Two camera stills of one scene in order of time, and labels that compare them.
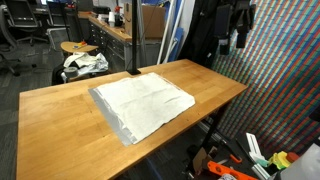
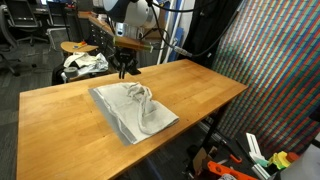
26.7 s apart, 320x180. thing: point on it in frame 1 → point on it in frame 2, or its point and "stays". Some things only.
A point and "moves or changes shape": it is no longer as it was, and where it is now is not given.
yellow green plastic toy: [280, 160] stays
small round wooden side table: [76, 46] stays
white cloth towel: [139, 104] moves or changes shape
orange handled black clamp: [232, 154] stays
